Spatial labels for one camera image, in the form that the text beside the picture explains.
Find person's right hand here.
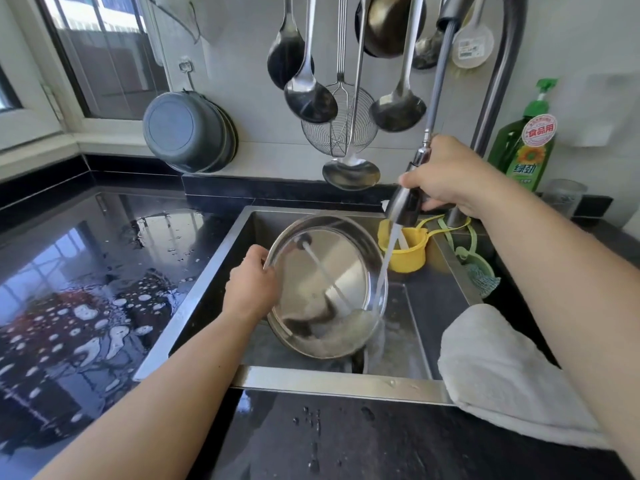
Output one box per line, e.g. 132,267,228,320
398,133,503,221

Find steel soup ladle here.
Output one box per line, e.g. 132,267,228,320
284,0,340,125

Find person's left forearm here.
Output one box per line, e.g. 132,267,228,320
35,307,263,480

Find green dish soap bottle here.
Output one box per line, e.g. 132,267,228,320
487,79,559,193

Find dark green hanging basin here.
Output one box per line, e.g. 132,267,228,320
218,99,240,168

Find steel wall hook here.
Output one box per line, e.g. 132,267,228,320
178,59,196,94

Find clear plastic cup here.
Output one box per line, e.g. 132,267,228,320
540,179,588,218

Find person's right forearm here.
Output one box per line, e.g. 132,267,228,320
470,179,640,476

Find grey hanging basin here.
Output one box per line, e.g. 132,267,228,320
142,89,231,175

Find stainless steel sink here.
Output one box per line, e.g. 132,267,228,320
133,205,486,406

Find yellow hanging sink cup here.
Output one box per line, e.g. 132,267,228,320
377,217,431,274

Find orange-handled brass ladle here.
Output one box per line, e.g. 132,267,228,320
355,0,428,59

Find white hanging cloth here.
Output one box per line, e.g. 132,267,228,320
140,0,201,44

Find yellow-handled steel ladle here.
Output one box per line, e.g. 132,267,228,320
322,0,382,192

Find round steel basin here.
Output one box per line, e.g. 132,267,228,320
264,213,389,361

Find person's left hand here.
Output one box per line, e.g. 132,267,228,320
222,245,284,328

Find wire mesh skimmer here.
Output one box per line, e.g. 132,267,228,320
301,0,380,159

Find white dish rag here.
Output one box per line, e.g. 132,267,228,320
437,303,613,451

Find green hanging sponge holder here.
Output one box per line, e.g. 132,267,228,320
440,217,501,299

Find steel gooseneck faucet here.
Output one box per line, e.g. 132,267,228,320
385,0,529,228

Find white dish brush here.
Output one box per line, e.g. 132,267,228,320
451,0,496,70

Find hanging steel ladles and skimmer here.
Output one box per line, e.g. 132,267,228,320
266,0,314,91

